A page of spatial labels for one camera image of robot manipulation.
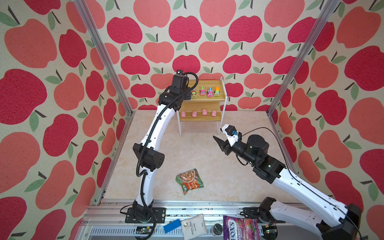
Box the pink green truck toy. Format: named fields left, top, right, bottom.
left=200, top=86, right=206, bottom=96

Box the wooden two-tier shelf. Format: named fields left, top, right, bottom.
left=177, top=77, right=228, bottom=135

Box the green orange mixer truck toy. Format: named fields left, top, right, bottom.
left=214, top=87, right=221, bottom=97

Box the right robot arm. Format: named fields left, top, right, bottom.
left=214, top=125, right=362, bottom=240

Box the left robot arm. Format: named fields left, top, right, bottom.
left=123, top=70, right=199, bottom=224

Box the green snack bag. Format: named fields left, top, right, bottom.
left=176, top=169, right=204, bottom=195

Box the purple Fox's candy bag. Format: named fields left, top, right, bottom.
left=223, top=216, right=260, bottom=240

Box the round metal can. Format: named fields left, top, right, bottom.
left=211, top=224, right=223, bottom=236

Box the white paper packet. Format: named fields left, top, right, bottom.
left=181, top=214, right=208, bottom=240

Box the blue card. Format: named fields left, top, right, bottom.
left=164, top=219, right=182, bottom=234

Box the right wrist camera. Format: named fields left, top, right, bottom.
left=221, top=124, right=242, bottom=147

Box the left aluminium frame post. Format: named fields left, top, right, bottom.
left=74, top=0, right=133, bottom=118

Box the aluminium frame post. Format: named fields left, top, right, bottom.
left=267, top=0, right=341, bottom=119
left=74, top=0, right=133, bottom=118

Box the right aluminium frame post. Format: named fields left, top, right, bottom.
left=267, top=0, right=341, bottom=119

